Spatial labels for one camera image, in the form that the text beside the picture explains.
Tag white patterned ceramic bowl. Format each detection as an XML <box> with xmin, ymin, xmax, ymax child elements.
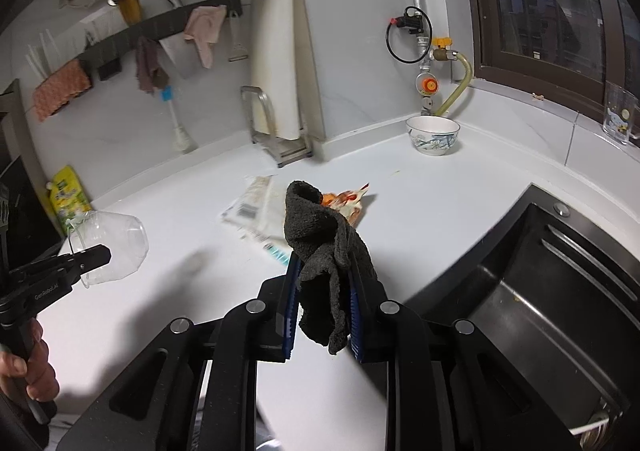
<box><xmin>406</xmin><ymin>115</ymin><xmax>460</xmax><ymax>156</ymax></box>

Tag metal gas pipe with valve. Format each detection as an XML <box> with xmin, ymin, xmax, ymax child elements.
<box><xmin>401</xmin><ymin>0</ymin><xmax>471</xmax><ymax>116</ymax></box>

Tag yellow green seasoning pouch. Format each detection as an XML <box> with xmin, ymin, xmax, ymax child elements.
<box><xmin>47</xmin><ymin>165</ymin><xmax>93</xmax><ymax>233</ymax></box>

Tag clear glass mug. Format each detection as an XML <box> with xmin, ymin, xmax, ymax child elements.
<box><xmin>602</xmin><ymin>82</ymin><xmax>639</xmax><ymax>145</ymax></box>

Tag hanging cleaver knife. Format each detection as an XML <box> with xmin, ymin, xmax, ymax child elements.
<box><xmin>160</xmin><ymin>32</ymin><xmax>201</xmax><ymax>78</ymax></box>

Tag red cream snack bag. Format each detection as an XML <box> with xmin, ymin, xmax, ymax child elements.
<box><xmin>321</xmin><ymin>184</ymin><xmax>370</xmax><ymax>227</ymax></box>

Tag dark window frame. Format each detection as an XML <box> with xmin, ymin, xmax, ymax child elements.
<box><xmin>470</xmin><ymin>0</ymin><xmax>639</xmax><ymax>120</ymax></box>

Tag black kitchen sink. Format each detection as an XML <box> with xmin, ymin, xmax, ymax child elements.
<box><xmin>406</xmin><ymin>186</ymin><xmax>639</xmax><ymax>450</ymax></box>

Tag person's left hand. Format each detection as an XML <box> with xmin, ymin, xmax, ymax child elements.
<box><xmin>0</xmin><ymin>319</ymin><xmax>60</xmax><ymax>403</ymax></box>

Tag yellowish gas hose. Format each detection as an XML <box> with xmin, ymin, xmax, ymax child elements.
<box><xmin>433</xmin><ymin>50</ymin><xmax>474</xmax><ymax>119</ymax></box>

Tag clear plastic cup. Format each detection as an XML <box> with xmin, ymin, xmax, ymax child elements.
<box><xmin>66</xmin><ymin>211</ymin><xmax>149</xmax><ymax>289</ymax></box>

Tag white cutting board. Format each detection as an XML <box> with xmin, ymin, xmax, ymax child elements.
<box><xmin>250</xmin><ymin>0</ymin><xmax>326</xmax><ymax>140</ymax></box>

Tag white food packaging bag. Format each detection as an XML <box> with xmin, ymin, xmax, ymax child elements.
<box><xmin>221</xmin><ymin>175</ymin><xmax>286</xmax><ymax>240</ymax></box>

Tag white vegetable peeler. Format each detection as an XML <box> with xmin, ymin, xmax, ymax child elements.
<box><xmin>228</xmin><ymin>10</ymin><xmax>248</xmax><ymax>62</ymax></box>

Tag dark purple hanging cloth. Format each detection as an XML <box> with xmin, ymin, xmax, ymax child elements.
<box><xmin>136</xmin><ymin>36</ymin><xmax>169</xmax><ymax>94</ymax></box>

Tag black wall hook rail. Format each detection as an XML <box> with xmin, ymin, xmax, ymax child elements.
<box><xmin>73</xmin><ymin>0</ymin><xmax>243</xmax><ymax>75</ymax></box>

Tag flattened toothpaste box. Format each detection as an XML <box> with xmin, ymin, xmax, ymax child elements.
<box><xmin>262</xmin><ymin>240</ymin><xmax>292</xmax><ymax>266</ymax></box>

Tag metal cutting board rack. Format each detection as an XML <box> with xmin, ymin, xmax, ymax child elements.
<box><xmin>240</xmin><ymin>85</ymin><xmax>314</xmax><ymax>168</ymax></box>

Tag blue white bottle brush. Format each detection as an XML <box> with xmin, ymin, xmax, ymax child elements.
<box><xmin>160</xmin><ymin>85</ymin><xmax>198</xmax><ymax>153</ymax></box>

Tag dark grey cloth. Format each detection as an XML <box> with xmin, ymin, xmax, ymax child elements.
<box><xmin>284</xmin><ymin>180</ymin><xmax>378</xmax><ymax>355</ymax></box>

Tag white chopsticks in sink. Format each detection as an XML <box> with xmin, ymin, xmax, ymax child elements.
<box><xmin>570</xmin><ymin>417</ymin><xmax>608</xmax><ymax>436</ymax></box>

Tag black cable loop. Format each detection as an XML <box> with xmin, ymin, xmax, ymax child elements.
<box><xmin>385</xmin><ymin>5</ymin><xmax>434</xmax><ymax>65</ymax></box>

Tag orange mesh hanging cloth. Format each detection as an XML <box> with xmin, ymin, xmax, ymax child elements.
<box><xmin>32</xmin><ymin>59</ymin><xmax>92</xmax><ymax>123</ymax></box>

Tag pink hanging cloth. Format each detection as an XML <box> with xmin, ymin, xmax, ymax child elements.
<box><xmin>183</xmin><ymin>5</ymin><xmax>227</xmax><ymax>69</ymax></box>

